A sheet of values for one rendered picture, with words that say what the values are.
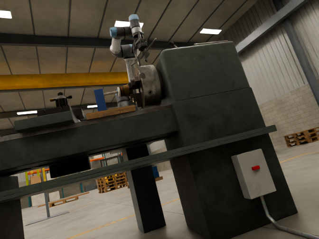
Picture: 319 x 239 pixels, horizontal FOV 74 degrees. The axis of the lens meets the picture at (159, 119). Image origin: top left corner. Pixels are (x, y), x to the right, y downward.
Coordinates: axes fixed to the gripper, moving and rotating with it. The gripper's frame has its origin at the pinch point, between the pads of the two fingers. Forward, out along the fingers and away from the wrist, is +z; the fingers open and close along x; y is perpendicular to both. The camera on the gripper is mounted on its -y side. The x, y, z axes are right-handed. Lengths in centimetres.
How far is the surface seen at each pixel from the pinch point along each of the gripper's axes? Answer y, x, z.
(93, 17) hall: -667, 361, -562
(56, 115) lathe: -10, -64, 35
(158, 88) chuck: 11.9, -1.3, 26.6
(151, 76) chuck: 11.4, -5.1, 17.5
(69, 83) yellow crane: -991, 319, -371
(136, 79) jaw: 4.7, -12.9, 17.1
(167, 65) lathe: 21.9, 2.0, 13.8
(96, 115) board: -4, -43, 38
